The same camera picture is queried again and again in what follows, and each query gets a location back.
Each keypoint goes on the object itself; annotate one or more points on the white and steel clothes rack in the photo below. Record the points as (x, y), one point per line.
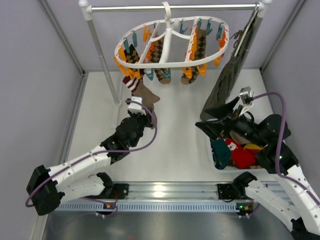
(88, 11)

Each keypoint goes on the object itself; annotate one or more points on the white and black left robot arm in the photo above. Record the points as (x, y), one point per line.
(83, 177)

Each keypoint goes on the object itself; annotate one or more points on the red santa sock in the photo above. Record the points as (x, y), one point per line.
(241, 158)

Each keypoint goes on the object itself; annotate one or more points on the mustard yellow sock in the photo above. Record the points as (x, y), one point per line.
(253, 147)

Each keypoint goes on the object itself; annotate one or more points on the beige ribbed sock striped cuff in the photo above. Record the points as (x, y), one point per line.
(138, 89)

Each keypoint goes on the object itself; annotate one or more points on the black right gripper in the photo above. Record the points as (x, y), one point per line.
(229, 120)

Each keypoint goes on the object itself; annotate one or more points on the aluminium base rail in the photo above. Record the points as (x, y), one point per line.
(172, 191)

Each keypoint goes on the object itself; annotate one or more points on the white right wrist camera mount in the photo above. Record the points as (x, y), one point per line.
(246, 97)

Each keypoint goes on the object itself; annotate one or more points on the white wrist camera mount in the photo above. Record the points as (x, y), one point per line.
(134, 105)
(246, 97)

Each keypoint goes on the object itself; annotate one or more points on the olive green hanging garment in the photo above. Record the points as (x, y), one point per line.
(230, 72)

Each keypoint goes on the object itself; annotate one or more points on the white plastic laundry basket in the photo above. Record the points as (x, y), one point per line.
(268, 135)

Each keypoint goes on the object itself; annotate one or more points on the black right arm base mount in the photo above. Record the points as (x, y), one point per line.
(230, 192)

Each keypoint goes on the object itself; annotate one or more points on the teal green sock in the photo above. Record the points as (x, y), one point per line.
(221, 153)

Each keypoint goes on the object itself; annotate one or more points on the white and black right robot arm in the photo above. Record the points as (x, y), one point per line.
(301, 214)

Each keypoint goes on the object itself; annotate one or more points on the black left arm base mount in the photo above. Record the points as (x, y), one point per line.
(118, 191)

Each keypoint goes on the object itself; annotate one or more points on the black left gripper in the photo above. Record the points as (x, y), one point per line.
(144, 119)

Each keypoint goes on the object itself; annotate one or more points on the white round clip hanger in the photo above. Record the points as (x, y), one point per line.
(172, 45)

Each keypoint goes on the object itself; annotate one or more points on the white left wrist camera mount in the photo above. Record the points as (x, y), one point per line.
(134, 105)

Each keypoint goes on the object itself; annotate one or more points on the grey slotted cable duct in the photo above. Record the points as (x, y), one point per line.
(126, 206)

